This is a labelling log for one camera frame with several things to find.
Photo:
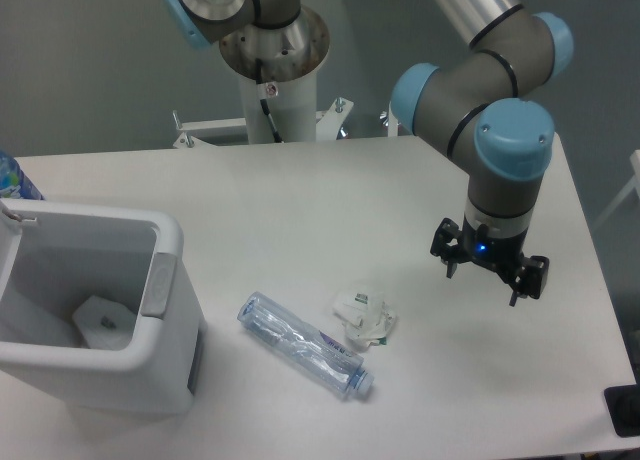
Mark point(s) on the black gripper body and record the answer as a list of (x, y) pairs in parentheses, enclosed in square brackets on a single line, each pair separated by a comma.
[(502, 256)]

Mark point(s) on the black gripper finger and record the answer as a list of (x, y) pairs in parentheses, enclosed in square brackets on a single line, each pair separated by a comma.
[(447, 246), (530, 278)]

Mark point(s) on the clear plastic water bottle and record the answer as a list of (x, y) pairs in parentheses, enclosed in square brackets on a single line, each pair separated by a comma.
[(323, 358)]

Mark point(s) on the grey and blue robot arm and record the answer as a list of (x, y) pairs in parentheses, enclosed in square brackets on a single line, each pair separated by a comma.
[(477, 114)]

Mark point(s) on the white plastic trash can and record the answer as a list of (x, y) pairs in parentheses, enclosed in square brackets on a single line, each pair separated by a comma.
[(97, 308)]

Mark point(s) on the crumpled white paper wrapper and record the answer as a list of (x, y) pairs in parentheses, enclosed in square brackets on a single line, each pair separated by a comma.
[(365, 314)]

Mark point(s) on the black device at table edge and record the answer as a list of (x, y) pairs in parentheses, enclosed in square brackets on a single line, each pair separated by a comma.
[(623, 406)]

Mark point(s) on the blue labelled bottle at edge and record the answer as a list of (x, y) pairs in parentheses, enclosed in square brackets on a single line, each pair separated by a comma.
[(15, 183)]

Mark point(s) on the white frame at right edge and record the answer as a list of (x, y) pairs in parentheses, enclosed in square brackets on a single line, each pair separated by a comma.
[(631, 186)]

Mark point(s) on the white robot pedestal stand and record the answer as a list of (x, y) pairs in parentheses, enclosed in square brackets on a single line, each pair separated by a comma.
[(276, 71)]

